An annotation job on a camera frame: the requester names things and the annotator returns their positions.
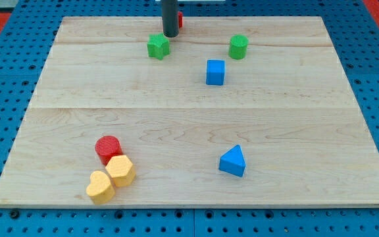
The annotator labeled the green cylinder block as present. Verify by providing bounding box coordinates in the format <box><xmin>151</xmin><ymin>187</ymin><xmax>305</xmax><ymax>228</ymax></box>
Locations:
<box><xmin>228</xmin><ymin>34</ymin><xmax>249</xmax><ymax>60</ymax></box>

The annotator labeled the green star block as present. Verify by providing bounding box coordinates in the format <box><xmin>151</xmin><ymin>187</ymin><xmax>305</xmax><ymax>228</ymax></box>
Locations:
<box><xmin>147</xmin><ymin>33</ymin><xmax>170</xmax><ymax>60</ymax></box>

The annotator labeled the light wooden board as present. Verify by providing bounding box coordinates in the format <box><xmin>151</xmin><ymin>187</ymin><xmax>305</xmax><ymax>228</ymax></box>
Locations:
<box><xmin>0</xmin><ymin>16</ymin><xmax>379</xmax><ymax>209</ymax></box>

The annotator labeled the red cylinder block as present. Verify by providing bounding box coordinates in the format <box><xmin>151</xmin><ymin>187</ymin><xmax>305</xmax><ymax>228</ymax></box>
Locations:
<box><xmin>95</xmin><ymin>136</ymin><xmax>123</xmax><ymax>165</ymax></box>

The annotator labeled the red star block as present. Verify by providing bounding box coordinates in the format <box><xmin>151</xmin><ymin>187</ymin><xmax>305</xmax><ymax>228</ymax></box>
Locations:
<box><xmin>178</xmin><ymin>11</ymin><xmax>184</xmax><ymax>28</ymax></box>

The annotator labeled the blue cube block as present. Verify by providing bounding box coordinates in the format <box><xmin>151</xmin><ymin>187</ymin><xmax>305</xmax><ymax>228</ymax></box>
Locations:
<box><xmin>205</xmin><ymin>59</ymin><xmax>226</xmax><ymax>86</ymax></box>

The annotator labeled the yellow heart block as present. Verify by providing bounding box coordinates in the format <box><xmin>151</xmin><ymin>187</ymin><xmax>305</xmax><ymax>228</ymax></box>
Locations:
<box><xmin>86</xmin><ymin>171</ymin><xmax>116</xmax><ymax>205</ymax></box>

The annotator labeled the yellow hexagon block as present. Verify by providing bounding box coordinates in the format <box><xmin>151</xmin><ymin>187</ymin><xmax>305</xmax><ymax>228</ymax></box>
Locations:
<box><xmin>105</xmin><ymin>155</ymin><xmax>136</xmax><ymax>187</ymax></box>

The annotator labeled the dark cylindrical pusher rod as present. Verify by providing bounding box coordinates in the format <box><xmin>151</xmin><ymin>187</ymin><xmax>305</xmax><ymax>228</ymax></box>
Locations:
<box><xmin>161</xmin><ymin>0</ymin><xmax>179</xmax><ymax>38</ymax></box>

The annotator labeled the blue triangle block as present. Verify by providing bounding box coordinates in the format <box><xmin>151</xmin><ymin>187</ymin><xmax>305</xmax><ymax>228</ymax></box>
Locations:
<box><xmin>218</xmin><ymin>145</ymin><xmax>246</xmax><ymax>177</ymax></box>

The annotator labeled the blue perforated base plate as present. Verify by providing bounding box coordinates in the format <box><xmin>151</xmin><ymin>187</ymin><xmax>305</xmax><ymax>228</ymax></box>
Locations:
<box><xmin>0</xmin><ymin>0</ymin><xmax>379</xmax><ymax>236</ymax></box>

